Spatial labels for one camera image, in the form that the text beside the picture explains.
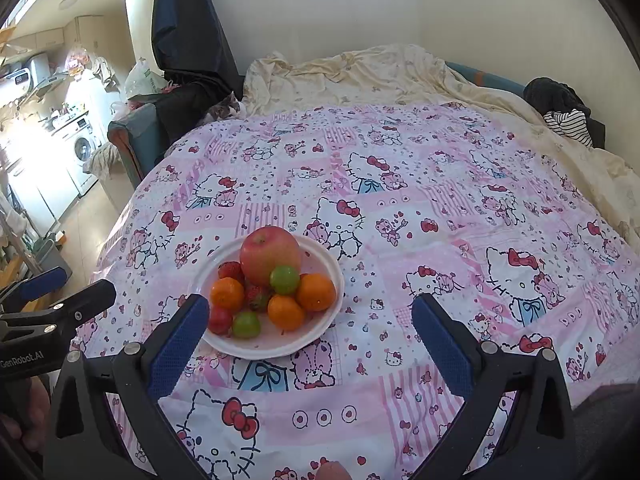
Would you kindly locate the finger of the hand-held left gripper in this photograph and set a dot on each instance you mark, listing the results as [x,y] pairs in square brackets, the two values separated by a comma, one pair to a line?
[75,305]
[42,282]

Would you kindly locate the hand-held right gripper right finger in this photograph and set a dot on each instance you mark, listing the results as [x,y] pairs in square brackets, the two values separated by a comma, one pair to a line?
[442,347]

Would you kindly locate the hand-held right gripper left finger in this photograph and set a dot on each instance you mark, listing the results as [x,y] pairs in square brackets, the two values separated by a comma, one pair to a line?
[177,347]

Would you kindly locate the red tomato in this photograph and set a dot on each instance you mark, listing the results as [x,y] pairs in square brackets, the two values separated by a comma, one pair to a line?
[220,320]

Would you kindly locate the green lime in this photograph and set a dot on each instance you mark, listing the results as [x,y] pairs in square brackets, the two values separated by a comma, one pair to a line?
[285,280]
[246,325]

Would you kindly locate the orange mandarin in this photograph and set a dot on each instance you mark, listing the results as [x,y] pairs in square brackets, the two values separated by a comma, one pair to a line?
[316,292]
[226,294]
[286,312]

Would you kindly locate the red strawberry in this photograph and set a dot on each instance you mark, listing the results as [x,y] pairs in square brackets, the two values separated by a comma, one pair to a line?
[257,299]
[230,272]

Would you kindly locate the pink heart-shaped plate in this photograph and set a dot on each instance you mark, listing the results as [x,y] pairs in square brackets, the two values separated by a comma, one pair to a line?
[280,345]

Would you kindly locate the red yellow apple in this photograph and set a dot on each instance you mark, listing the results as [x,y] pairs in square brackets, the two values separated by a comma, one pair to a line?
[267,255]

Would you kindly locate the person's left hand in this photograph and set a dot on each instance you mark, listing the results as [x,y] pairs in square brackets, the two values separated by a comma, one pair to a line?
[35,415]

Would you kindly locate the person's right hand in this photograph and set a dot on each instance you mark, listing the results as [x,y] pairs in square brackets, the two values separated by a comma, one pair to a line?
[334,472]

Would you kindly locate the grey bin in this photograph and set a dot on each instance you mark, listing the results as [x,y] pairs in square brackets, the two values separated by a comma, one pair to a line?
[52,260]

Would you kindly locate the white washing machine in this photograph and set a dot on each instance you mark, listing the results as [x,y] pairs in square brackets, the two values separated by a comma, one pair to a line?
[82,152]

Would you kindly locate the beige crumpled cloth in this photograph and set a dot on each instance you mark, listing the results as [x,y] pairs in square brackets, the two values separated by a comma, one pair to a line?
[102,160]

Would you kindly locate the pink cartoon printed blanket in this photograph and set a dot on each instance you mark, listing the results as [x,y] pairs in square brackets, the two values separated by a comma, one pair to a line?
[425,185]

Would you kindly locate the person's grey clothing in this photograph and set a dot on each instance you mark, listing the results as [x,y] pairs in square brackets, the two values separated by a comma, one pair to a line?
[610,440]

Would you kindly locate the white kitchen appliance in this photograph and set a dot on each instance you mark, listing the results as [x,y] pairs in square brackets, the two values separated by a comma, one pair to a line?
[32,70]

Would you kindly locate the white plastic bag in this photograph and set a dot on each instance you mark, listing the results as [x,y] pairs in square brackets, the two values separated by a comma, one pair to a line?
[142,77]

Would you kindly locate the striped shirt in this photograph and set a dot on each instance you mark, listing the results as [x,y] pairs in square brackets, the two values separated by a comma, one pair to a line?
[570,127]

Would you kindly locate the dark clothing pile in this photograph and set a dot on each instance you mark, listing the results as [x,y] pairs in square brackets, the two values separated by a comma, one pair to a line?
[555,92]

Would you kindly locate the cream blanket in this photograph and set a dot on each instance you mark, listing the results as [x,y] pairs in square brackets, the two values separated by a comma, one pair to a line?
[375,75]

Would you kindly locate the round ceiling lamp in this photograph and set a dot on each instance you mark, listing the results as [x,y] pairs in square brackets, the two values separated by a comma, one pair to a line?
[70,1]

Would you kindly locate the black cloth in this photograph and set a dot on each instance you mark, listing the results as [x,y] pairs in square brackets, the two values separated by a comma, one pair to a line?
[190,35]

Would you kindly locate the cream wall cabinets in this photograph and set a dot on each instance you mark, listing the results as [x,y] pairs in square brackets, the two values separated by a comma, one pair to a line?
[90,30]

